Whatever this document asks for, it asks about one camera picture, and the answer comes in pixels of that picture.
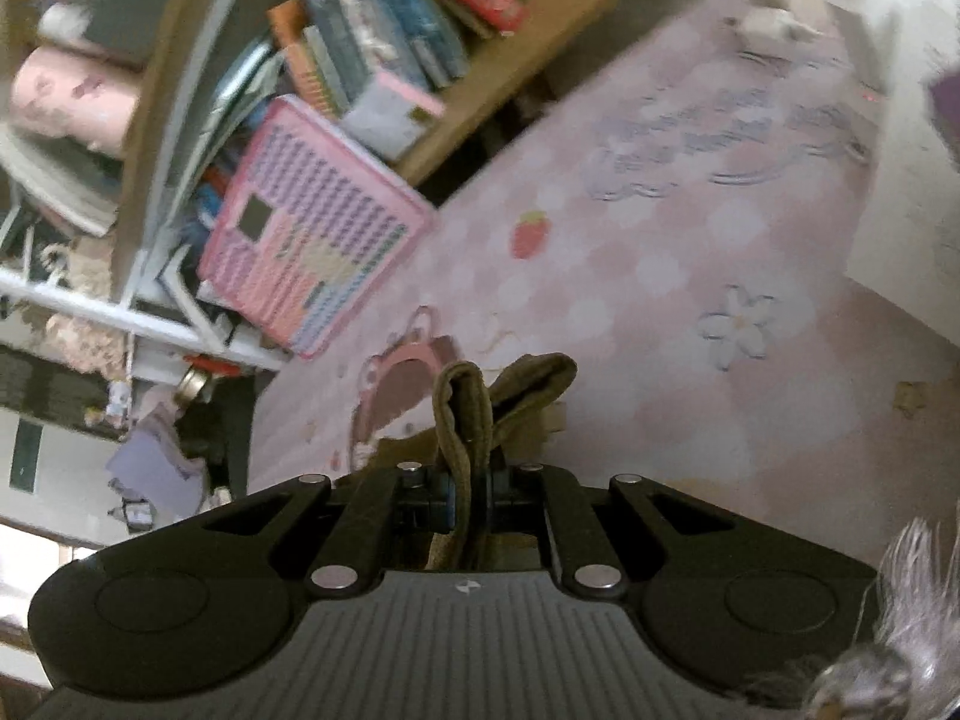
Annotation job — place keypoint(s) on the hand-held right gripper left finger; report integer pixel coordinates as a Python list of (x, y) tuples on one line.
[(448, 510)]

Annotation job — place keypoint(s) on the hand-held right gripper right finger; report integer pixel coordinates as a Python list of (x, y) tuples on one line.
[(487, 502)]

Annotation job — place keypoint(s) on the olive brown pants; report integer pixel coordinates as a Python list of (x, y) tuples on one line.
[(461, 420)]

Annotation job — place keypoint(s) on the metal bowl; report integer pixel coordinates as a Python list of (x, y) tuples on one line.
[(193, 386)]

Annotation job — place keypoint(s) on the lavender folded cloth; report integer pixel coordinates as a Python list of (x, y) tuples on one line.
[(154, 465)]

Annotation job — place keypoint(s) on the pink toy keyboard tablet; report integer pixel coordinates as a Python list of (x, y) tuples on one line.
[(315, 225)]

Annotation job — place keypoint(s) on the pink checked cartoon mat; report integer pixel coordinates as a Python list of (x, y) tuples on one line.
[(675, 240)]

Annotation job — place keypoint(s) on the small white card box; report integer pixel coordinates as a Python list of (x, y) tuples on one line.
[(390, 116)]

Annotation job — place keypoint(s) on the floral pink bag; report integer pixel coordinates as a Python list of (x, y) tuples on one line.
[(82, 341)]

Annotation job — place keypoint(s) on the grey fluffy cloth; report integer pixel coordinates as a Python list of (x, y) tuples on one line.
[(900, 615)]

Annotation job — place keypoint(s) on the white and wooden shelf unit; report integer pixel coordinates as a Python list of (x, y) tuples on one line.
[(510, 60)]

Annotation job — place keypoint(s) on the row of leaning books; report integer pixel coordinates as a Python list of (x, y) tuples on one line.
[(360, 45)]

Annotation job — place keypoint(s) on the pink cylinder container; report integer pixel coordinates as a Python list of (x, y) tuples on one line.
[(75, 97)]

